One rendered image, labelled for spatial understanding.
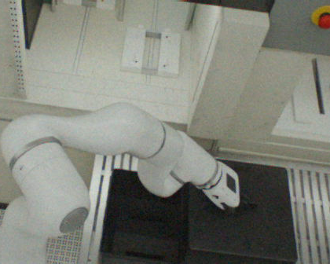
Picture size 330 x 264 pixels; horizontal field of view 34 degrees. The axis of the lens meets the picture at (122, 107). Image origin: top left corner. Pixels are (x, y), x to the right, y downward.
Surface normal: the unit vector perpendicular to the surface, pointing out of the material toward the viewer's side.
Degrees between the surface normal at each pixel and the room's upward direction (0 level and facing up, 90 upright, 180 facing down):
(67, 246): 0
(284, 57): 90
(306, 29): 90
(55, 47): 0
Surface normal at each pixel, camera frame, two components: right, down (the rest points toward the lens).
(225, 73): -0.11, 0.78
